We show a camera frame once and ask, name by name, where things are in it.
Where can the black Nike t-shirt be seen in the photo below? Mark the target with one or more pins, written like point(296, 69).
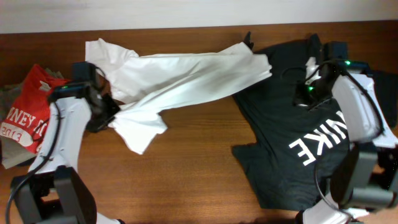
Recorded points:
point(289, 167)

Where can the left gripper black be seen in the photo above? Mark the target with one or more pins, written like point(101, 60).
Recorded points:
point(102, 124)

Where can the khaki folded garment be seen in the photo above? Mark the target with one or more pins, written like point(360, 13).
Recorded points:
point(13, 154)

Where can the white t-shirt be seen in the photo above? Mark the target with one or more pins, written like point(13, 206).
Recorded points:
point(147, 85)

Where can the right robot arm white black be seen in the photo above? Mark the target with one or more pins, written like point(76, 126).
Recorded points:
point(366, 181)

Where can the red printed t-shirt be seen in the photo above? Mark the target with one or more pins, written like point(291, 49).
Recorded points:
point(26, 121)

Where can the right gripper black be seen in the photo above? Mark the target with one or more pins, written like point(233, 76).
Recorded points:
point(301, 98)

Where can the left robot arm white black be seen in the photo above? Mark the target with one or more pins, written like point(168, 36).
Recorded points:
point(52, 191)

